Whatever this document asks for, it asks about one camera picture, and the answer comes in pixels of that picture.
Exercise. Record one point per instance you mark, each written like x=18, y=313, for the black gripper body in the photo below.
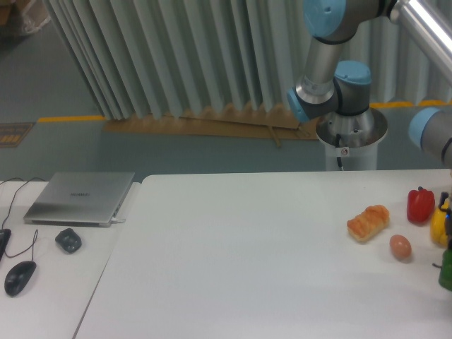
x=445, y=196

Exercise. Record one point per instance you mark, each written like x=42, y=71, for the green bell pepper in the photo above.
x=445, y=274

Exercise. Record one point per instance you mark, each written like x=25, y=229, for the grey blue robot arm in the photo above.
x=335, y=92

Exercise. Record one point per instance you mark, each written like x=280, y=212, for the red bell pepper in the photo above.
x=420, y=205

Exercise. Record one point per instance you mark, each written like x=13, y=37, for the yellow bell pepper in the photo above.
x=437, y=226

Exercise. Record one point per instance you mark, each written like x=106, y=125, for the brown egg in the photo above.
x=400, y=247

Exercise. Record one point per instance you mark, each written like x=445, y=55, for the bread loaf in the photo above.
x=369, y=223

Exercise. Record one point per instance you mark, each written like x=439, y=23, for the flat brown cardboard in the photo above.
x=277, y=125

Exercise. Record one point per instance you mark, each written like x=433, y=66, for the white usb plug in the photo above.
x=117, y=221

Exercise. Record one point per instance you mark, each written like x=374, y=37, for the pale green folding curtain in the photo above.
x=158, y=57

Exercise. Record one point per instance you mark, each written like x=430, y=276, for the silver laptop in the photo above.
x=80, y=198

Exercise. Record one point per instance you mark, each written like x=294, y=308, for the small black device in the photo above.
x=69, y=241

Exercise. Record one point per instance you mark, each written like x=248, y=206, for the black computer mouse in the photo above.
x=18, y=277

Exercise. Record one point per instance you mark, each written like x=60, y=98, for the floor warning sticker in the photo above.
x=13, y=133

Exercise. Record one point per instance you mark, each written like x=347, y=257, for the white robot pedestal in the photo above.
x=351, y=143

